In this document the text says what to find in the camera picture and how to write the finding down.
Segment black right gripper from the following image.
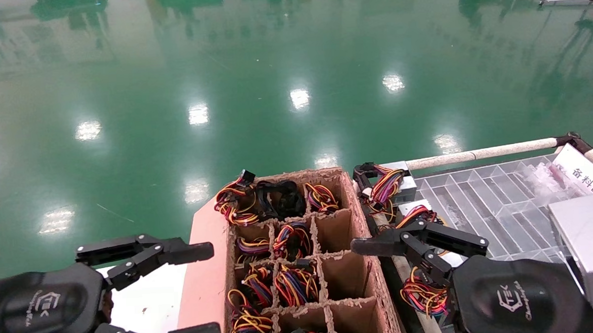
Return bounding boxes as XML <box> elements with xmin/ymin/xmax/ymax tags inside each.
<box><xmin>350</xmin><ymin>211</ymin><xmax>587</xmax><ymax>333</ymax></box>

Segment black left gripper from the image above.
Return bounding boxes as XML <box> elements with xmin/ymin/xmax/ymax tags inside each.
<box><xmin>0</xmin><ymin>231</ymin><xmax>218</xmax><ymax>333</ymax></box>

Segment clear plastic divided tray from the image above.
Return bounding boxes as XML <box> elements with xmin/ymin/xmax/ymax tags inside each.
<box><xmin>411</xmin><ymin>151</ymin><xmax>589</xmax><ymax>272</ymax></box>

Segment brown cardboard divider box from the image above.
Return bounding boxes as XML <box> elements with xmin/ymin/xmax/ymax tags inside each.
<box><xmin>169</xmin><ymin>163</ymin><xmax>410</xmax><ymax>333</ymax></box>

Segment clear plastic bag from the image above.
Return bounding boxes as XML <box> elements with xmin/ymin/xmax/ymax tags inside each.
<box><xmin>519</xmin><ymin>157</ymin><xmax>579</xmax><ymax>202</ymax></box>

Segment white sign with Chinese text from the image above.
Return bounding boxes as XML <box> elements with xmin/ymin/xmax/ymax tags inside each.
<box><xmin>551</xmin><ymin>142</ymin><xmax>593</xmax><ymax>211</ymax></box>

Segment black pipe connector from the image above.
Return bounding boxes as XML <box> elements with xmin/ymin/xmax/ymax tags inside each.
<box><xmin>554</xmin><ymin>130</ymin><xmax>593</xmax><ymax>157</ymax></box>

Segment grey metal frame bar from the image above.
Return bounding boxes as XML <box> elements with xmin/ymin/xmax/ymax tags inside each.
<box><xmin>390</xmin><ymin>253</ymin><xmax>437</xmax><ymax>333</ymax></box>

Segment power supply, black plug wires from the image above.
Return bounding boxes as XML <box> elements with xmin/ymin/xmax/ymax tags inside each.
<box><xmin>212</xmin><ymin>169</ymin><xmax>261</xmax><ymax>227</ymax></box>

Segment long white pipe rail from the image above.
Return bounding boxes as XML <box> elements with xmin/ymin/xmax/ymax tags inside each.
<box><xmin>404</xmin><ymin>137</ymin><xmax>560</xmax><ymax>171</ymax></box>

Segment power supply with black wires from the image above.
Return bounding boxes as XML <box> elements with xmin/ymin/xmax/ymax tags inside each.
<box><xmin>254</xmin><ymin>178</ymin><xmax>308</xmax><ymax>223</ymax></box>

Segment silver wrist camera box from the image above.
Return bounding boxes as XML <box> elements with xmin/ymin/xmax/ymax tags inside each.
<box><xmin>547</xmin><ymin>195</ymin><xmax>593</xmax><ymax>314</ymax></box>

